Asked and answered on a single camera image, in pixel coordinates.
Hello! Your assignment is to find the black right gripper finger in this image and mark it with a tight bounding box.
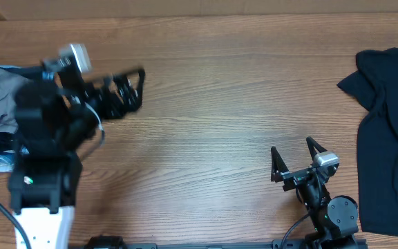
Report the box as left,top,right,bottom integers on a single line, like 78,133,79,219
306,136,327,160
271,147,289,183

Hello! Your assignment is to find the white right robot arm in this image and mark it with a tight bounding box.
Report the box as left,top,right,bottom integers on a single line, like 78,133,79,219
271,137,368,248

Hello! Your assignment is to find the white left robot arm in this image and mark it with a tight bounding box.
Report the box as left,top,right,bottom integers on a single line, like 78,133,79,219
8,66,146,248

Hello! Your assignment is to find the black t-shirt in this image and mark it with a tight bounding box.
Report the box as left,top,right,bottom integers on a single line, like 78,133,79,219
337,48,398,237

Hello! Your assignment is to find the brown cardboard backdrop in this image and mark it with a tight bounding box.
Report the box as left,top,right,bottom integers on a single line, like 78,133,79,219
0,0,398,21

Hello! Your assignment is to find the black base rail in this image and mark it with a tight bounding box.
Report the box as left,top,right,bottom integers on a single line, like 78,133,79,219
68,236,368,249

